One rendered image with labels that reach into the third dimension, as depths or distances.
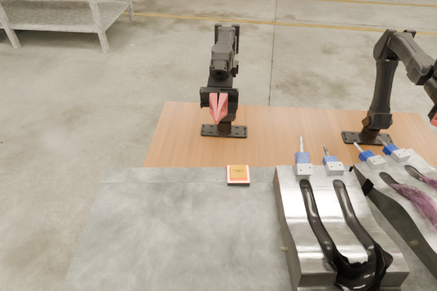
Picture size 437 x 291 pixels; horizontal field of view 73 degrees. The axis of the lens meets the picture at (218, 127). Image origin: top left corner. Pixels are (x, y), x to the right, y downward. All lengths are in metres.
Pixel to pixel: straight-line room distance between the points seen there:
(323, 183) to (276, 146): 0.29
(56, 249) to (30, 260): 0.14
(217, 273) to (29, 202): 1.67
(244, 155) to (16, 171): 1.85
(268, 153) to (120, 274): 0.67
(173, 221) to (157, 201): 0.10
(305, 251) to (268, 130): 0.61
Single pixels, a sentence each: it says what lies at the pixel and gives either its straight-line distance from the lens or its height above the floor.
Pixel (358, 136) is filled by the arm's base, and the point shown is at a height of 0.81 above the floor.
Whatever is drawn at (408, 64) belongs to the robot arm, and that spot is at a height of 1.20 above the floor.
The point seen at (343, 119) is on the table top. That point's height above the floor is 0.80.
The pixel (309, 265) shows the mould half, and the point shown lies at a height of 0.93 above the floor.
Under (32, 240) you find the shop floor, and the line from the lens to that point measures 2.16.
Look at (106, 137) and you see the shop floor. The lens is 2.56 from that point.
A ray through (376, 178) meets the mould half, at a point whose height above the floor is 0.86.
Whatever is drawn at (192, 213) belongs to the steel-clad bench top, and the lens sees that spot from 1.01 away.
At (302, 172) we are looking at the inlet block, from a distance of 0.99.
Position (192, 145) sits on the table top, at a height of 0.80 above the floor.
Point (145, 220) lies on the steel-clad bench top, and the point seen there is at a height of 0.80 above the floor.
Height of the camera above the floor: 1.66
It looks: 42 degrees down
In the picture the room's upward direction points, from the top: straight up
